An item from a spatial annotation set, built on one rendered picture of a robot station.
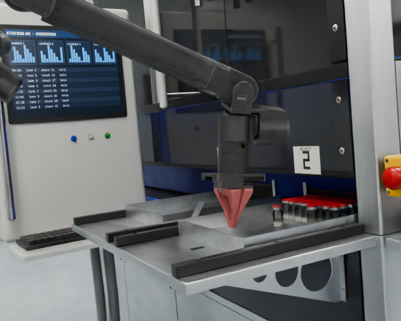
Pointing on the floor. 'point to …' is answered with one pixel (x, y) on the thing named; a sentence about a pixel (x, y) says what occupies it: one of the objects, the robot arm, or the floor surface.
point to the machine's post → (376, 155)
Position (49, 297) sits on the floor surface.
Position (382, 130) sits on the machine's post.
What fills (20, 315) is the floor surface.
